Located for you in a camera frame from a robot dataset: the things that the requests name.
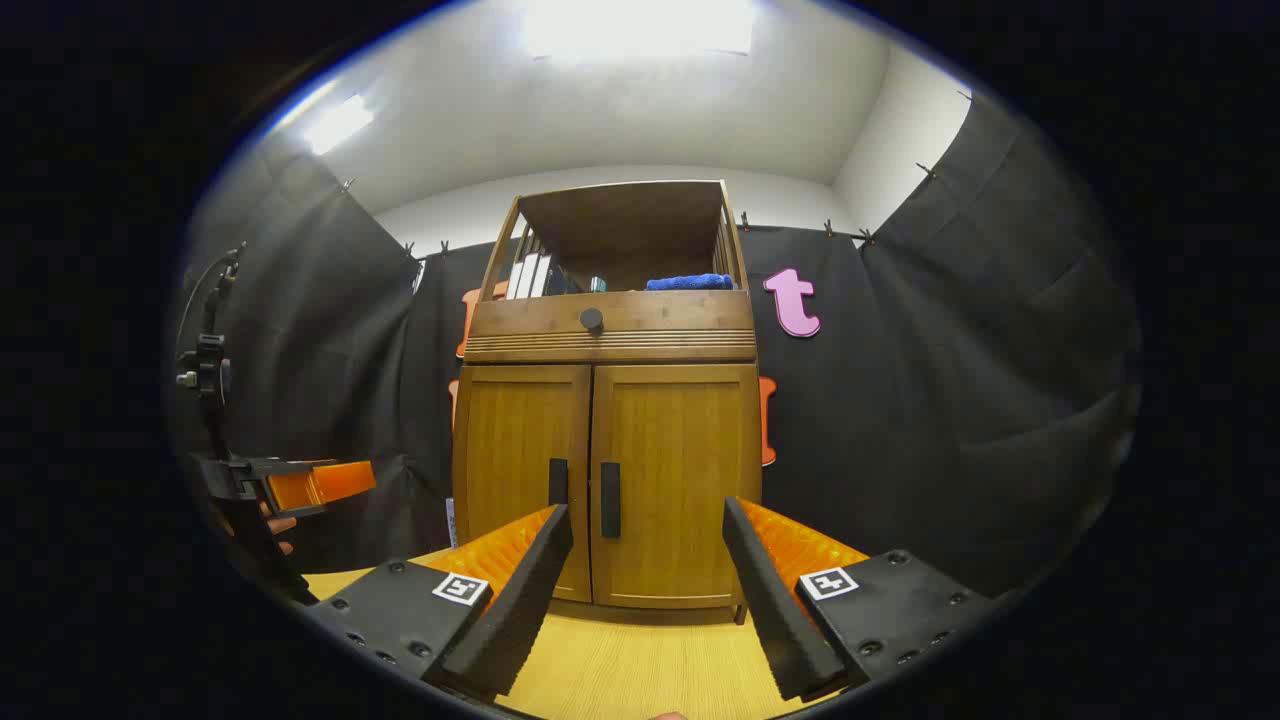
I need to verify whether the wooden cabinet drawer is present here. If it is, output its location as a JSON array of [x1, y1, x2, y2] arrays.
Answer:
[[465, 290, 758, 363]]

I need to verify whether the black backdrop cloth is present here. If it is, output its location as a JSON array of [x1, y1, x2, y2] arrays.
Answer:
[[165, 90, 1141, 601]]

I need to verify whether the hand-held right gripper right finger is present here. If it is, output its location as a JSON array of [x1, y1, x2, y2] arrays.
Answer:
[[722, 495, 999, 703]]

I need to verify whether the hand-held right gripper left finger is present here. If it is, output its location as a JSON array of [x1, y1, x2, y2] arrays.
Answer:
[[305, 503, 575, 701]]

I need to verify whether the wooden shoe cabinet door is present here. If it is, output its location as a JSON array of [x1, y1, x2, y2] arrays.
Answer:
[[452, 364, 593, 604], [590, 364, 763, 611]]

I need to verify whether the wooden double-door shoe cabinet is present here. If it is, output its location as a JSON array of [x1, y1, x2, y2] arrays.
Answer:
[[448, 178, 766, 629]]

